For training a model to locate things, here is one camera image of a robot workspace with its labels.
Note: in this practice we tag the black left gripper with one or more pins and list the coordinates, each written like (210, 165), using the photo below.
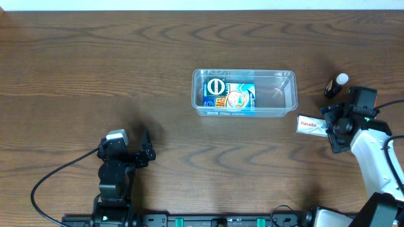
(133, 156)

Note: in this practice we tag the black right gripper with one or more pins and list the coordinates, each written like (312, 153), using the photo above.
(330, 125)

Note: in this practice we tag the white Panadol box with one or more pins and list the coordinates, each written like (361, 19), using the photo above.
(311, 126)

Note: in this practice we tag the dark bottle with white cap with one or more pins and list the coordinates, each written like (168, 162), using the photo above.
(335, 85)

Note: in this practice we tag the green Zam-Buk ointment box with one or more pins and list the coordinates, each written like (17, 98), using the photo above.
(215, 87)

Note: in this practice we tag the blue fever patch box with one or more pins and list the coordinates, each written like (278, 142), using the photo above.
(236, 95)

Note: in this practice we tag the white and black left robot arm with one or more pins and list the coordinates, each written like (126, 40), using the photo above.
(113, 206)

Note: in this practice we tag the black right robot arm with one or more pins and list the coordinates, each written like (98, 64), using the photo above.
(372, 146)

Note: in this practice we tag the clear plastic container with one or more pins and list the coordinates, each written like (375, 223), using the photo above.
(276, 92)

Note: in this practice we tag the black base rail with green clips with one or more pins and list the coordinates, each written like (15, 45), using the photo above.
(281, 216)

